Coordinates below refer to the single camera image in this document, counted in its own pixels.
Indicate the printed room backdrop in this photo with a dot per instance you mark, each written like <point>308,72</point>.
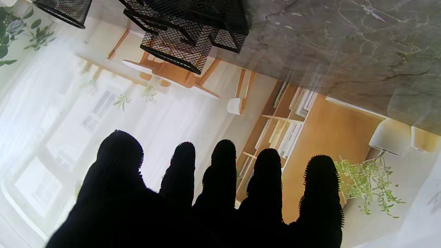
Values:
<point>172,117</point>

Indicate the black mesh desk organizer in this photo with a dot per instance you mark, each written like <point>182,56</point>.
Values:
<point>179,41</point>

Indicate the black mesh pen cup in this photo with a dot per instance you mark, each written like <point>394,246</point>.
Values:
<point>65,10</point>

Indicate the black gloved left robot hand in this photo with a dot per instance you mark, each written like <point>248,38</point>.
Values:
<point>206,224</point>

